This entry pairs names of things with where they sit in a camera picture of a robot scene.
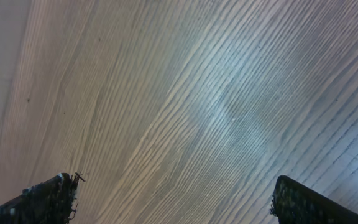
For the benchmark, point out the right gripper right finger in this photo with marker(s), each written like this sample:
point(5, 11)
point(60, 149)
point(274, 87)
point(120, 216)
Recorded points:
point(294, 203)

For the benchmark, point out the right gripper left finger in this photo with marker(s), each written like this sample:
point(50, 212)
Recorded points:
point(51, 201)

